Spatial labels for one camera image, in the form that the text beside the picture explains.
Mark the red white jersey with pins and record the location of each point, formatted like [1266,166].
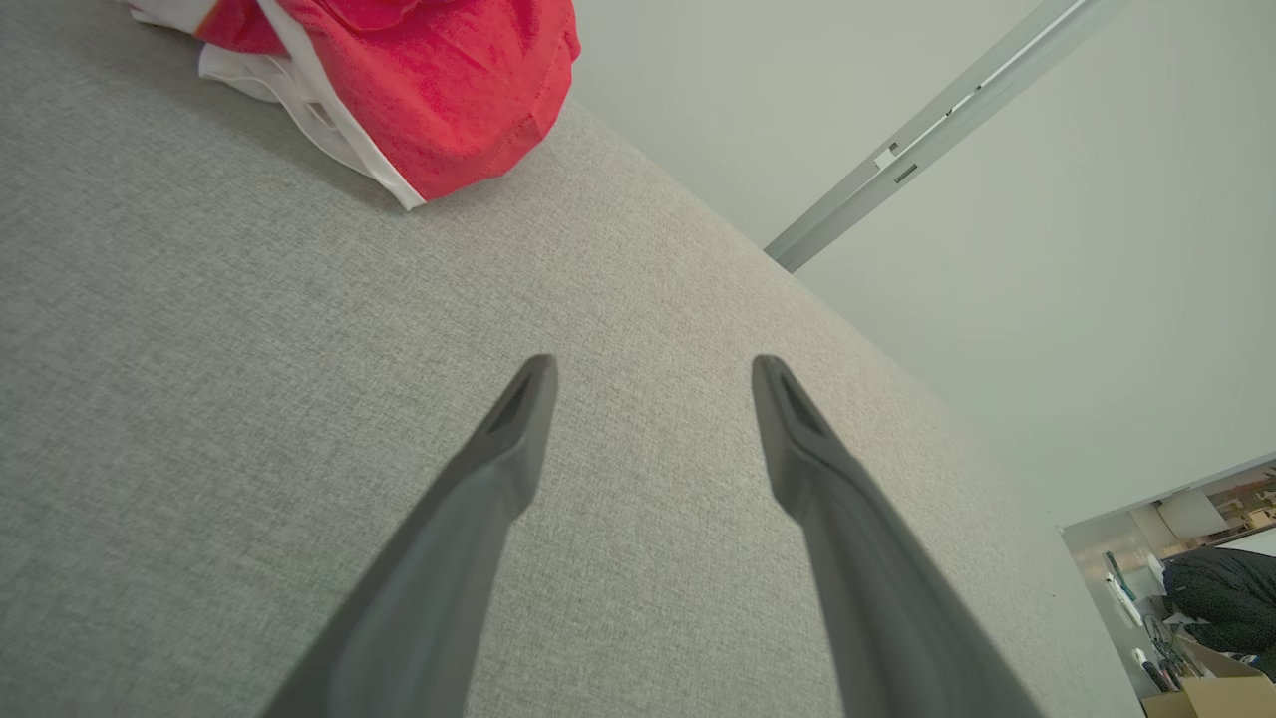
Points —
[234,25]

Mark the person in black jacket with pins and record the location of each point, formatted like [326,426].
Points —
[1221,593]

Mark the grey metal partition post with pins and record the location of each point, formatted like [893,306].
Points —
[927,130]

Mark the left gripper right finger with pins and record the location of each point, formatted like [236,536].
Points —
[867,558]

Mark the grey fabric sofa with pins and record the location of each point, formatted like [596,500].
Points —
[199,399]

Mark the brown cardboard box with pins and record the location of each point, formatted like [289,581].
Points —
[1216,696]

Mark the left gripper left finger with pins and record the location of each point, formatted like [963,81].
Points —
[439,558]

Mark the red shorts white stripe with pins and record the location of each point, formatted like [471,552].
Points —
[449,90]

